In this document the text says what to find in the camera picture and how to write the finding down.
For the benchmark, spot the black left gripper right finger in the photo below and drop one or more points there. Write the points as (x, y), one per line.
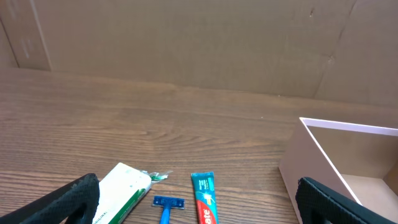
(319, 204)

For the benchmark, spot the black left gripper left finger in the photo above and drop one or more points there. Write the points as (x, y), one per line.
(74, 203)

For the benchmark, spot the Colgate toothpaste tube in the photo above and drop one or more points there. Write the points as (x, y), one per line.
(205, 197)

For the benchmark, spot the white cardboard box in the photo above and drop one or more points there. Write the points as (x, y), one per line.
(355, 160)

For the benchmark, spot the white green soap packet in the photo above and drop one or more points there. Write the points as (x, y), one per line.
(121, 190)

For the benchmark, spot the blue disposable razor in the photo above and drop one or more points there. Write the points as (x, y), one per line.
(167, 203)

